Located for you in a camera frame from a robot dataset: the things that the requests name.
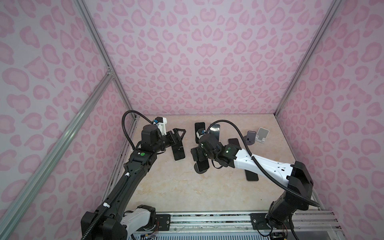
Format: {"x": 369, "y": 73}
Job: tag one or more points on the grey round phone stand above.
{"x": 250, "y": 138}

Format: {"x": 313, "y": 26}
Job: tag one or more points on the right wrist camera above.
{"x": 200, "y": 133}

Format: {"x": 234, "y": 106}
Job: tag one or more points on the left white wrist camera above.
{"x": 161, "y": 122}

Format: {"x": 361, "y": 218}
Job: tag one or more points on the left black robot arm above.
{"x": 126, "y": 186}

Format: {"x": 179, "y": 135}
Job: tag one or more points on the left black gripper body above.
{"x": 168, "y": 140}

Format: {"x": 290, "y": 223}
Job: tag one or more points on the black phone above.
{"x": 178, "y": 151}
{"x": 199, "y": 125}
{"x": 234, "y": 141}
{"x": 251, "y": 176}
{"x": 203, "y": 163}

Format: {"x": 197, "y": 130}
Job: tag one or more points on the black round phone stand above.
{"x": 200, "y": 170}

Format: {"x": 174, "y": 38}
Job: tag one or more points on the white folding phone stand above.
{"x": 262, "y": 135}

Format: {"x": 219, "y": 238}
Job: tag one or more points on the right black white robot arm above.
{"x": 294, "y": 179}

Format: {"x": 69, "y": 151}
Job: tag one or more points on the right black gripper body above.
{"x": 201, "y": 154}

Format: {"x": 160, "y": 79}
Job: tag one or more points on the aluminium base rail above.
{"x": 241, "y": 225}

